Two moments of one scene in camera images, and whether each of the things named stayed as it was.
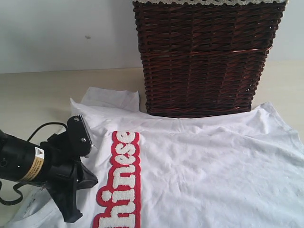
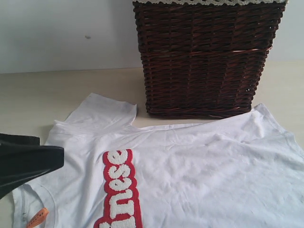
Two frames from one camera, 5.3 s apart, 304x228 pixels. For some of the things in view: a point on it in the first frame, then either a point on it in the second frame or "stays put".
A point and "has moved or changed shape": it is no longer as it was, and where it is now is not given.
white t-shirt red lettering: (236, 170) has moved or changed shape
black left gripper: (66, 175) to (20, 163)
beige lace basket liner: (210, 2) stays put
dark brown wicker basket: (200, 61) stays put
